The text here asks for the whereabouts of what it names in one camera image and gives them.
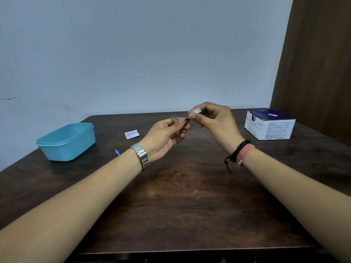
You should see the person's right hand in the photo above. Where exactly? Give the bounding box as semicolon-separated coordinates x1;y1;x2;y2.
188;102;245;155

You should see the person's left hand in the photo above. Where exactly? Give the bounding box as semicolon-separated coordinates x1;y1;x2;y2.
139;117;191;163

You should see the person's left forearm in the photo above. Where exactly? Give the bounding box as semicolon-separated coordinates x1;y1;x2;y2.
0;148;143;263

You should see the person's right forearm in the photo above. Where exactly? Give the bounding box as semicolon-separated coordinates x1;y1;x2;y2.
241;147;351;263

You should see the silver metal wristwatch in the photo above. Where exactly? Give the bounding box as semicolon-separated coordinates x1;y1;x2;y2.
130;143;150;171

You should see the white and blue cardboard box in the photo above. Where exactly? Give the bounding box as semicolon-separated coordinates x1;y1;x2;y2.
244;109;296;141

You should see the light blue plastic container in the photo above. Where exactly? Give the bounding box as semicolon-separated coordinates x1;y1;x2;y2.
36;123;96;162

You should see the brown wooden door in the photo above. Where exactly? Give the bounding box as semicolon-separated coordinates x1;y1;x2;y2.
270;0;351;147

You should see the black bead bracelet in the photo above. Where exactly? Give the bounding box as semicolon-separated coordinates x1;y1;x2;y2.
224;140;251;175

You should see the pink thread bracelet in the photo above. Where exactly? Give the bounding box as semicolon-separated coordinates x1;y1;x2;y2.
237;144;256;166

